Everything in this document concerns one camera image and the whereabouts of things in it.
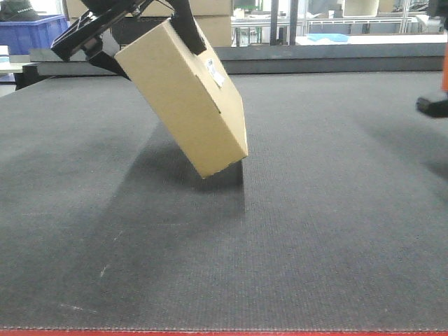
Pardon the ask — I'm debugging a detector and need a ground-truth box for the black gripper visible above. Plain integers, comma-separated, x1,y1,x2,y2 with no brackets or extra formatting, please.
51,0,207,80

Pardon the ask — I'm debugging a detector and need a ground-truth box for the grey metal rail bar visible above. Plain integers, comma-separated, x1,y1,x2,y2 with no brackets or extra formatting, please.
22,43,445,78

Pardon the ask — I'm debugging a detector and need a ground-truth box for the brown cardboard package box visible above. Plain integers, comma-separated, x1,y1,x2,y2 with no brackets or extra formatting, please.
115,19,249,179

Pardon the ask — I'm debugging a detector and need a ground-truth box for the red metal work table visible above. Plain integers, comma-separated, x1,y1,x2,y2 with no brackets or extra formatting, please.
1,329,447,336

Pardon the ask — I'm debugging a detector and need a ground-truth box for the orange black scanner gun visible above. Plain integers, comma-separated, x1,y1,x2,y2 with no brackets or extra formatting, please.
416,48,447,118

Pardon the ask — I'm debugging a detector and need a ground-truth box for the light blue tray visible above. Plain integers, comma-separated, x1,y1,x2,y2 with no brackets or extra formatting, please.
307,33,350,44

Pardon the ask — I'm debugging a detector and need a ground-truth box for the blue plastic crate background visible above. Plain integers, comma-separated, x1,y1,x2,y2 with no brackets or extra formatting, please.
1,15,69,55

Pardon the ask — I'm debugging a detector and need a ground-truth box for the dark grey table mat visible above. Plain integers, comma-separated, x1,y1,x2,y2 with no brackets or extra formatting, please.
1,73,447,331

